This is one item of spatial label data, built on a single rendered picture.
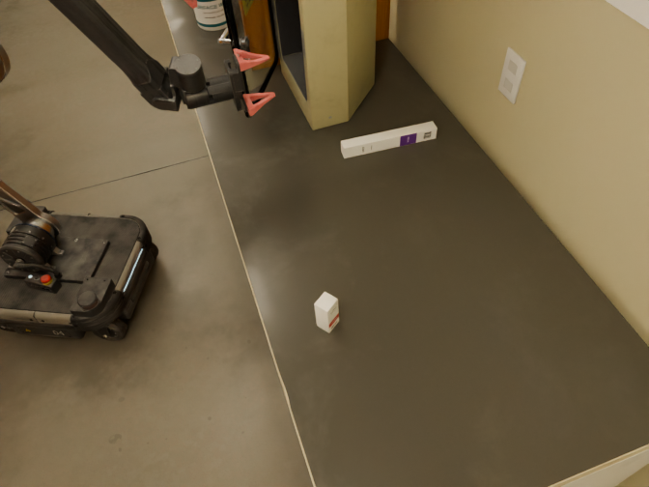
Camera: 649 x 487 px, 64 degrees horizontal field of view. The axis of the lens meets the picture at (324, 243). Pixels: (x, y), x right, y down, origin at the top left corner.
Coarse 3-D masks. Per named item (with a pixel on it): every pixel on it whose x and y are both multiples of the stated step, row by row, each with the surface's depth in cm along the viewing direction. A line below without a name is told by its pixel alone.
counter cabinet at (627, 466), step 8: (632, 456) 93; (640, 456) 97; (648, 456) 102; (616, 464) 93; (624, 464) 97; (632, 464) 102; (640, 464) 108; (600, 472) 93; (608, 472) 98; (616, 472) 103; (624, 472) 108; (632, 472) 114; (576, 480) 91; (584, 480) 95; (592, 480) 100; (600, 480) 105; (608, 480) 111; (616, 480) 117
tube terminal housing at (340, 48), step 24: (312, 0) 120; (336, 0) 122; (360, 0) 131; (312, 24) 125; (336, 24) 127; (360, 24) 136; (312, 48) 129; (336, 48) 132; (360, 48) 141; (288, 72) 158; (312, 72) 134; (336, 72) 137; (360, 72) 147; (312, 96) 140; (336, 96) 142; (360, 96) 153; (312, 120) 146; (336, 120) 149
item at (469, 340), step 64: (384, 64) 168; (256, 128) 150; (384, 128) 148; (448, 128) 146; (256, 192) 134; (320, 192) 133; (384, 192) 131; (448, 192) 130; (512, 192) 129; (256, 256) 120; (320, 256) 120; (384, 256) 119; (448, 256) 118; (512, 256) 117; (384, 320) 108; (448, 320) 107; (512, 320) 107; (576, 320) 106; (320, 384) 100; (384, 384) 99; (448, 384) 99; (512, 384) 98; (576, 384) 97; (640, 384) 97; (320, 448) 92; (384, 448) 92; (448, 448) 91; (512, 448) 91; (576, 448) 90; (640, 448) 90
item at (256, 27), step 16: (224, 0) 118; (240, 0) 127; (256, 0) 137; (240, 16) 129; (256, 16) 139; (240, 32) 130; (256, 32) 141; (240, 48) 132; (256, 48) 142; (272, 48) 156; (256, 80) 146
